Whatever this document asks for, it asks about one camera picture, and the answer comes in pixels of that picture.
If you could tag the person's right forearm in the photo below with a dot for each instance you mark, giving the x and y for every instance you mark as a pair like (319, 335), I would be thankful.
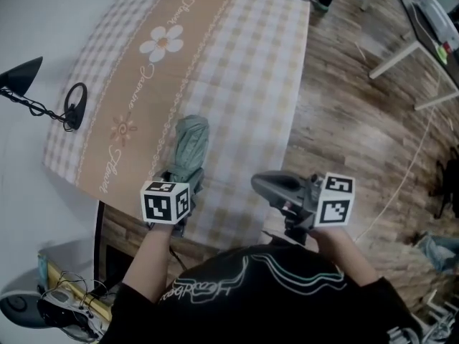
(344, 256)

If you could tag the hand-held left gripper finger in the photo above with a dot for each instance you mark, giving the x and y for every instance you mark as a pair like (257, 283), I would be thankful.
(200, 183)

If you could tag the yellow wooden frame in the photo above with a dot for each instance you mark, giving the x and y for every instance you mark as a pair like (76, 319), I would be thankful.
(68, 289)

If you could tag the white metal rack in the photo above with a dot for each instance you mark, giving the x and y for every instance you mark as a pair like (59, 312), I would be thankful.
(437, 321)

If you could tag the small green object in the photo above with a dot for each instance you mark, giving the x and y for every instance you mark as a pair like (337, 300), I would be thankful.
(442, 53)

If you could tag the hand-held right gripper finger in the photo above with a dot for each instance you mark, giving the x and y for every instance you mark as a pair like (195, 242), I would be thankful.
(274, 188)

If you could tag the person's black printed t-shirt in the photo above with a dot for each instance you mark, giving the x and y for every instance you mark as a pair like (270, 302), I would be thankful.
(272, 299)

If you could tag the green umbrella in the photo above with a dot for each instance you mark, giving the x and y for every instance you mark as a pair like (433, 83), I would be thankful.
(191, 145)

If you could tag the checkered cloth table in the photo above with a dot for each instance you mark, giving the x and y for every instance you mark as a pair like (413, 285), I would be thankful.
(247, 84)

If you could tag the black cone lamp head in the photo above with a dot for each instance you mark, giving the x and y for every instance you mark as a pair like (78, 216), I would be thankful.
(21, 75)

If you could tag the person's left forearm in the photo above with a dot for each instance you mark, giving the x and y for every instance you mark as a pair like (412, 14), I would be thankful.
(154, 256)

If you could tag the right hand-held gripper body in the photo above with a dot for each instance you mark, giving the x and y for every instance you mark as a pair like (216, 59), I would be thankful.
(333, 203)

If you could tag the white frame desk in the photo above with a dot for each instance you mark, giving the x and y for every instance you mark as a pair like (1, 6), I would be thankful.
(398, 57)

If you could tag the grey round device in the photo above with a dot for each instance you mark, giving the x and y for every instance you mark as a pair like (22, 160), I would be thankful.
(16, 308)

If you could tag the white device on desk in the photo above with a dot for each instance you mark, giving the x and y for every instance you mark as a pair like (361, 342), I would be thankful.
(432, 16)

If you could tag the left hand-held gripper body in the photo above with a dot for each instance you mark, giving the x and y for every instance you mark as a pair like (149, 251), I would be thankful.
(161, 206)

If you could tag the blue crumpled cloth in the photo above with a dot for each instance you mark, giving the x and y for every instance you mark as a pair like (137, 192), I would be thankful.
(441, 251)

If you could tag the black bag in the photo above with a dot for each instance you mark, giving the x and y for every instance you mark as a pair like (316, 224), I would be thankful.
(450, 181)

